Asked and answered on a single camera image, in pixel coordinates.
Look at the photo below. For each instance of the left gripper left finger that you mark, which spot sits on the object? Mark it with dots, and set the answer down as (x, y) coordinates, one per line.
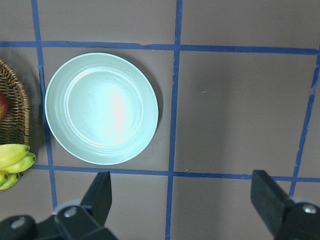
(86, 219)

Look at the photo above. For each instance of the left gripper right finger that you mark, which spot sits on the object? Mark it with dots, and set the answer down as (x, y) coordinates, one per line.
(286, 218)

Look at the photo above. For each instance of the light green plate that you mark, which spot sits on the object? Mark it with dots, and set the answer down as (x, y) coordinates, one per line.
(101, 108)

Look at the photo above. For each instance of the banana bunch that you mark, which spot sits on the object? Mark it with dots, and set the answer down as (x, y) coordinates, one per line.
(14, 160)

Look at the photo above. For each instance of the wicker basket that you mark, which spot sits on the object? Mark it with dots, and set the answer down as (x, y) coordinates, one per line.
(15, 125)

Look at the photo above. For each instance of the red apple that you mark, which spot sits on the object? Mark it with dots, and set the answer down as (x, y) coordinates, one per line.
(3, 105)

